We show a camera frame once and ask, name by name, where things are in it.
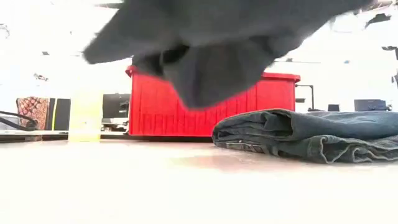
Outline dark grey drawstring sweatpants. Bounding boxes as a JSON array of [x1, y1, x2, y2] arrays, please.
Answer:
[[82, 0, 374, 110]]

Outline blue denim jeans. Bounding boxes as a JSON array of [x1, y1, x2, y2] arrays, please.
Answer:
[[211, 108, 398, 165]]

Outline red plastic bin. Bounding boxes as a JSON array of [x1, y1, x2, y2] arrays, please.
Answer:
[[125, 64, 302, 138]]

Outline black background machine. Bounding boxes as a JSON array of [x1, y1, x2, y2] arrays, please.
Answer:
[[102, 93, 131, 131]]

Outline orange liquid spray bottle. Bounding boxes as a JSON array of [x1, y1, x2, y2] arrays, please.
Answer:
[[68, 90, 103, 143]]

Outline black panel with yellow stripe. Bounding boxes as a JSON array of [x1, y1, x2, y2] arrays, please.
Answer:
[[46, 98, 72, 131]]

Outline red patterned fabric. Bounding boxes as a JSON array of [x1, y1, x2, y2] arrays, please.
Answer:
[[16, 96, 50, 131]]

